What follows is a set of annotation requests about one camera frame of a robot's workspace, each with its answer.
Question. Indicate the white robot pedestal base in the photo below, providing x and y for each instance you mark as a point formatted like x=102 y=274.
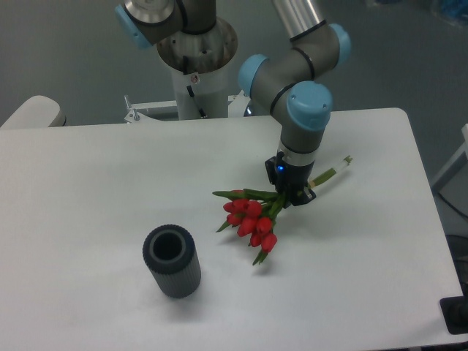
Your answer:
x=199 y=66

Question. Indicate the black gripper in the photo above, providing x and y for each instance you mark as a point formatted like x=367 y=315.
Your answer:
x=290 y=179

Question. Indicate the red tulip bouquet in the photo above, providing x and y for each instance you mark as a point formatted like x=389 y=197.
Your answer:
x=254 y=213

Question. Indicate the white furniture frame right edge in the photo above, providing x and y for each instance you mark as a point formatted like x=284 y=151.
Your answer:
x=454 y=164

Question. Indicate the dark grey ribbed vase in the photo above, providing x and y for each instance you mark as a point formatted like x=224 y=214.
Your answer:
x=170 y=254

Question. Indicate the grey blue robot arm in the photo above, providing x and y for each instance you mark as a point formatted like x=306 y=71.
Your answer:
x=287 y=89

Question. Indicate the white chair armrest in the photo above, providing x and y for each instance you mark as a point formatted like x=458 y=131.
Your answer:
x=35 y=113

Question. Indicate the black box at table corner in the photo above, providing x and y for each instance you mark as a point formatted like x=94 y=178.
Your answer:
x=454 y=310

